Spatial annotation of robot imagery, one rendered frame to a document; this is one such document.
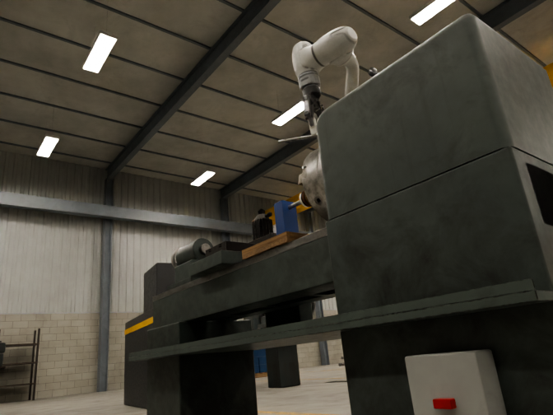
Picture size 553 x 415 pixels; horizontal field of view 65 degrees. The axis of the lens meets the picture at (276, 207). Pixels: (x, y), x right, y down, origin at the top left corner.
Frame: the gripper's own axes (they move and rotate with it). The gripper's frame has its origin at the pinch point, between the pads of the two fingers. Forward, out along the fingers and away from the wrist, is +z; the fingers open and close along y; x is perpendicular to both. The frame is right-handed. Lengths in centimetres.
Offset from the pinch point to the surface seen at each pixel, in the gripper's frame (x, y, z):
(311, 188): -1.6, 14.3, 25.7
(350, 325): 15, 40, 75
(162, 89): -697, -602, -598
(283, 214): -27.2, -5.3, 25.8
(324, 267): 0, 19, 55
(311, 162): 0.3, 13.8, 16.2
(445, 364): 39, 48, 86
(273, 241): -23.0, 12.3, 40.1
